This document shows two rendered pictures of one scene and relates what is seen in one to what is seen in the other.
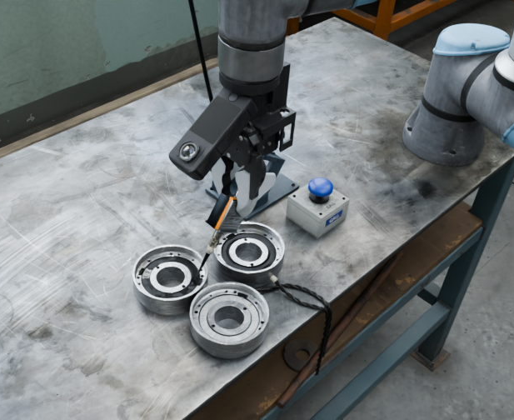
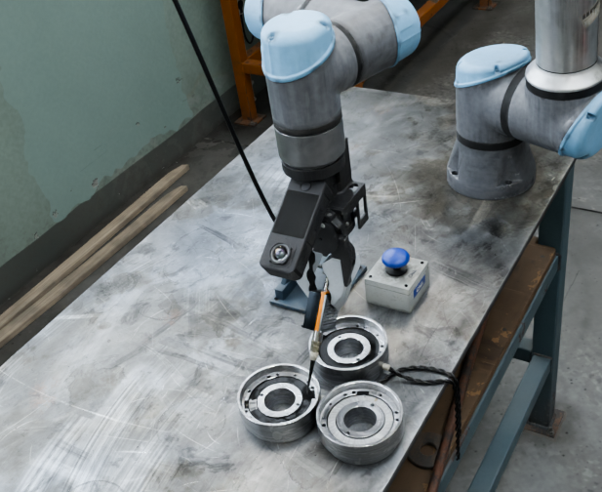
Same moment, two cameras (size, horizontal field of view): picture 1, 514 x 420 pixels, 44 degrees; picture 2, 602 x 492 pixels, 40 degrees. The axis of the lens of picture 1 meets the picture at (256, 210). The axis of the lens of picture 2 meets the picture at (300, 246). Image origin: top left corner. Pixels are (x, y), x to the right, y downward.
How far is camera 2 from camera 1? 0.21 m
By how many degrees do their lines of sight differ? 8
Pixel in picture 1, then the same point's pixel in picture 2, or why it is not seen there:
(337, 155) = (390, 223)
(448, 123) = (495, 154)
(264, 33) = (326, 114)
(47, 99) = not seen: outside the picture
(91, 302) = (204, 456)
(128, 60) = (76, 202)
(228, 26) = (288, 117)
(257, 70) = (326, 151)
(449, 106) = (491, 136)
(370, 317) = (482, 387)
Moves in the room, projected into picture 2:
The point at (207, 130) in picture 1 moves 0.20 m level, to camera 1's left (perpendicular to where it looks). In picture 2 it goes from (292, 226) to (108, 268)
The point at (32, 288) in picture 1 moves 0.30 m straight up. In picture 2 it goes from (133, 463) to (60, 275)
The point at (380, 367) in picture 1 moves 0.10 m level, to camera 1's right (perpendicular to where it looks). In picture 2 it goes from (501, 446) to (547, 433)
